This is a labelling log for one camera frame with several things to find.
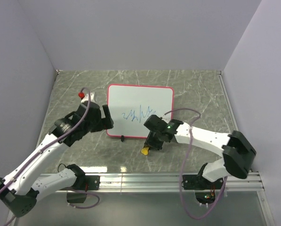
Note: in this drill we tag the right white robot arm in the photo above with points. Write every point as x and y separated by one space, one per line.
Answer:
235 151

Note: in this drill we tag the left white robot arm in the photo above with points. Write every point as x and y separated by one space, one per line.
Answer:
21 189

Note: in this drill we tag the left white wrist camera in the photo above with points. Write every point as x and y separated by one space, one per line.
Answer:
87 97

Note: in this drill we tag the aluminium mounting rail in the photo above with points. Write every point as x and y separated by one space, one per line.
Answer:
152 199

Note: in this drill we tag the yellow bone shaped eraser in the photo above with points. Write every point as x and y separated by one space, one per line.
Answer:
145 151

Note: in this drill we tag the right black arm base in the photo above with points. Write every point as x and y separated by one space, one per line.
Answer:
204 190

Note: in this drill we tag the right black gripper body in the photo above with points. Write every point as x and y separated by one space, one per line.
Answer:
154 140

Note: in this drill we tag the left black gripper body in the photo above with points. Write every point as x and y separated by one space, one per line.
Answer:
93 125

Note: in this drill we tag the pink framed whiteboard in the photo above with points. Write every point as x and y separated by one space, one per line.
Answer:
131 105

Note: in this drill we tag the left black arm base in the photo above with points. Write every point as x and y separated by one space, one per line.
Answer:
77 193

